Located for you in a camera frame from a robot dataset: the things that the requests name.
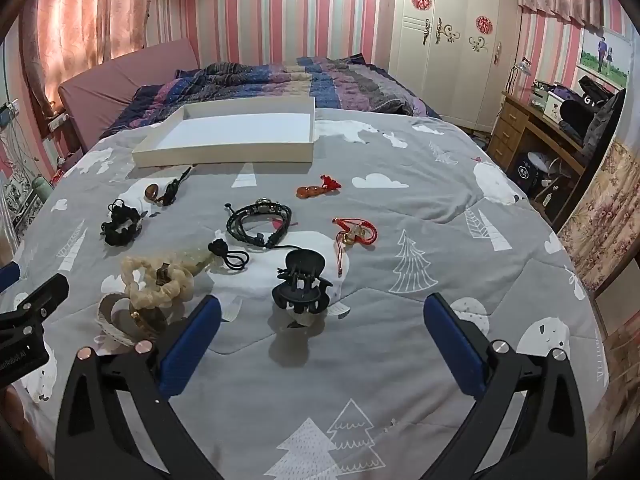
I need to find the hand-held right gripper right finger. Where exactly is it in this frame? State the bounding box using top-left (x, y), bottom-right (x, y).
top-left (422, 292), bottom-right (588, 480)

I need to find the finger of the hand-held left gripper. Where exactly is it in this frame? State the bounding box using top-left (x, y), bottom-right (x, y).
top-left (0, 274), bottom-right (70, 333)
top-left (0, 262), bottom-right (22, 292)

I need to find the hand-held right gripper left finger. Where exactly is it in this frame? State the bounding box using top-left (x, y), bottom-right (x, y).
top-left (54, 294), bottom-right (236, 480)

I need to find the gold bangle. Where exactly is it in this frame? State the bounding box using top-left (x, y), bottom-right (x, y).
top-left (129, 305), bottom-right (168, 337)

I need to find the cream scrunchie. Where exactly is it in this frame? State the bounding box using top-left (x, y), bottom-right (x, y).
top-left (120, 255), bottom-right (195, 311)

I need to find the white lace bangle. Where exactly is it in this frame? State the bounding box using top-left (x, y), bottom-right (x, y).
top-left (96, 294), bottom-right (168, 348)

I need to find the black scrunchie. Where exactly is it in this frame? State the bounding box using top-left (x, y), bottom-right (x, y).
top-left (100, 199), bottom-right (143, 247)

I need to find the black hair claw clip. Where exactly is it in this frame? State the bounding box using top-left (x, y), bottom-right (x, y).
top-left (271, 249), bottom-right (334, 315)

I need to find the red cord charm bracelet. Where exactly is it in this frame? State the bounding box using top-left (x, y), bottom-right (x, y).
top-left (331, 216), bottom-right (378, 277)

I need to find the orange gourd pendant red cord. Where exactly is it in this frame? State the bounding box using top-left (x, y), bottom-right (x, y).
top-left (296, 174), bottom-right (344, 200)

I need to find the white shallow cardboard box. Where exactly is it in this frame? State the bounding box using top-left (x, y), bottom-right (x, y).
top-left (131, 96), bottom-right (317, 167)

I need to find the person's left hand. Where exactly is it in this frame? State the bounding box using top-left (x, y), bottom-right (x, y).
top-left (0, 389), bottom-right (52, 466)

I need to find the grey printed blanket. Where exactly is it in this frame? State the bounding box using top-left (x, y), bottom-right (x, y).
top-left (0, 107), bottom-right (608, 480)

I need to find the black and white bin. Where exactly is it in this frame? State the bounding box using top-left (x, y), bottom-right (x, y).
top-left (510, 152), bottom-right (553, 196)

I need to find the floral fabric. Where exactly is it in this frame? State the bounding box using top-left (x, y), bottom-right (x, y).
top-left (557, 140), bottom-right (640, 291)

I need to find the pink mattress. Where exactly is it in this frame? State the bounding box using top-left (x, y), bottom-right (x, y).
top-left (57, 37), bottom-right (201, 153)

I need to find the wooden desk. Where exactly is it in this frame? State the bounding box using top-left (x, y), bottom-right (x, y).
top-left (487, 91), bottom-right (596, 206)

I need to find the white box on desk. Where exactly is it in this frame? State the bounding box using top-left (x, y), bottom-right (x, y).
top-left (532, 82), bottom-right (566, 116)

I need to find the black bag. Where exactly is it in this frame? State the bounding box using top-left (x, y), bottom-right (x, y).
top-left (557, 76), bottom-right (627, 161)

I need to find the striped purple blue quilt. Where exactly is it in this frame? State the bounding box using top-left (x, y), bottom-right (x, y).
top-left (100, 55), bottom-right (443, 138)

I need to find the cream wardrobe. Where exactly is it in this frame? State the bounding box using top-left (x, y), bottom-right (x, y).
top-left (389, 0), bottom-right (523, 133)

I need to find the desk lamp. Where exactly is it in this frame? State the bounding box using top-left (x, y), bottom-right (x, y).
top-left (507, 57), bottom-right (533, 93)

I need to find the black braided bracelet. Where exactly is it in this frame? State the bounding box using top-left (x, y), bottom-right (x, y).
top-left (223, 198), bottom-right (301, 249)

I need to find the brown stone pendant black cord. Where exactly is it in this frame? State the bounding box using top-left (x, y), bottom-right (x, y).
top-left (144, 166), bottom-right (193, 208)

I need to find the wall poster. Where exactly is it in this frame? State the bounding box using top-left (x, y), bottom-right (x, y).
top-left (577, 27), bottom-right (632, 91)

